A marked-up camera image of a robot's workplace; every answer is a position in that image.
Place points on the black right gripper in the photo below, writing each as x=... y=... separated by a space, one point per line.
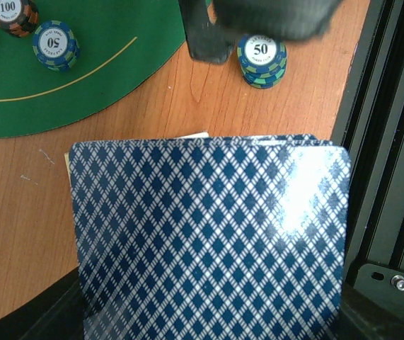
x=280 y=20

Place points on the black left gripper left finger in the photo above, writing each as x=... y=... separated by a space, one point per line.
x=56 y=313

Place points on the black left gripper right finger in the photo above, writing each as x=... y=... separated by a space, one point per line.
x=360 y=318

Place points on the brown chip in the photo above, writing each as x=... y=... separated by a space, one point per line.
x=18 y=18

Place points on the teal chip stack on table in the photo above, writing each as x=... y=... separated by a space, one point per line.
x=263 y=60

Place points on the green round poker mat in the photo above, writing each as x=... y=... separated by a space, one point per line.
x=122 y=44

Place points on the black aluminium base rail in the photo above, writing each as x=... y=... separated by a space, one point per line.
x=370 y=125

